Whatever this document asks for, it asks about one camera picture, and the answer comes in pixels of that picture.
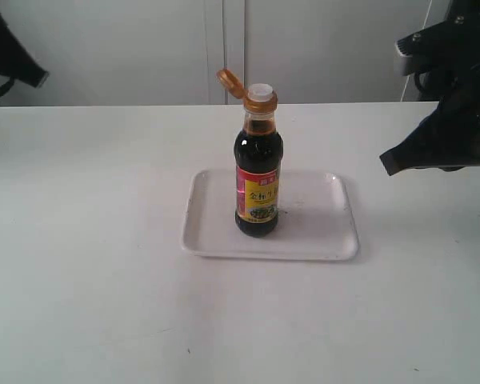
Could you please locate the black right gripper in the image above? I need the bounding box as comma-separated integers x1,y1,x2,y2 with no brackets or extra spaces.
379,1,480,176

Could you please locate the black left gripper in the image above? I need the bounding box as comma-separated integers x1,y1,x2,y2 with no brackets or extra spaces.
0,13,49,88

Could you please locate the dark soy sauce bottle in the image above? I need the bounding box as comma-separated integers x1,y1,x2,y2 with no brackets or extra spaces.
217,68,283,238

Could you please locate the white plastic tray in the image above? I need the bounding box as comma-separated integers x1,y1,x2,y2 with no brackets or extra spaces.
182,169,359,261

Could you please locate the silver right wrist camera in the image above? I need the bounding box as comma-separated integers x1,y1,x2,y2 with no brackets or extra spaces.
394,41,423,76

